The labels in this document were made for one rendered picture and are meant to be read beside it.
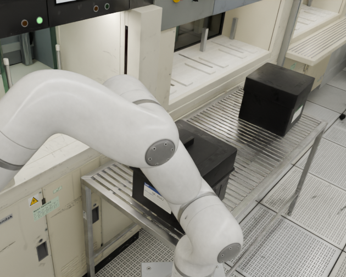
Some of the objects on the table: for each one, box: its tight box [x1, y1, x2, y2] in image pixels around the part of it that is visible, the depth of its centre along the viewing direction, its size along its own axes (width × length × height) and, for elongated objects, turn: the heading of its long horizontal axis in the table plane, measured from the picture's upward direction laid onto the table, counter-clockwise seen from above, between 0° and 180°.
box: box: [238, 62, 315, 136], centre depth 203 cm, size 29×29×25 cm
